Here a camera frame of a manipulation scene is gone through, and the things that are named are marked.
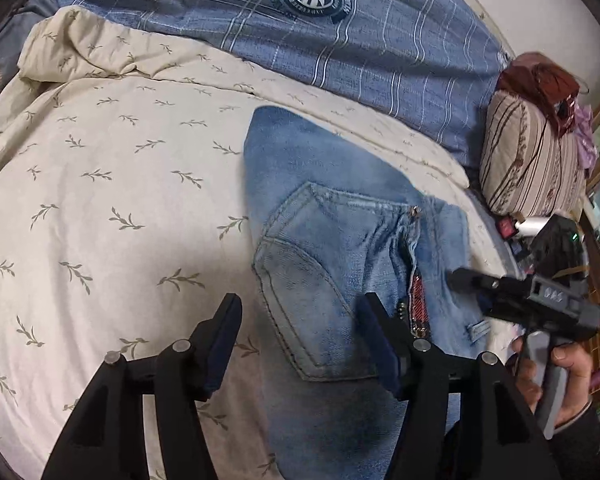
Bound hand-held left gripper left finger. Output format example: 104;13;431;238
40;292;244;480

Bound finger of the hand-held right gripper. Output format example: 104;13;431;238
477;290;531;322
446;267;531;297

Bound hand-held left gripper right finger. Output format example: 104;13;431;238
357;291;563;480

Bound light blue denim pants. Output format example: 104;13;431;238
243;105;506;480

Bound person's right forearm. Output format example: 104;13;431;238
547;397;600;480

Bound person's right hand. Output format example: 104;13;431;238
510;335;600;432

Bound white bottle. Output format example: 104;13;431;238
512;216;550;237

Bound brown striped pillow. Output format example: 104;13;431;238
480;89;588;217

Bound purple cloth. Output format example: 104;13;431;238
572;101;597;171

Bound cream leaf-print blanket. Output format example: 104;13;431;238
0;5;520;480

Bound red-brown cloth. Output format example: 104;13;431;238
497;51;581;137

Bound blue plaid quilt with emblem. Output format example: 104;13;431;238
55;0;515;168

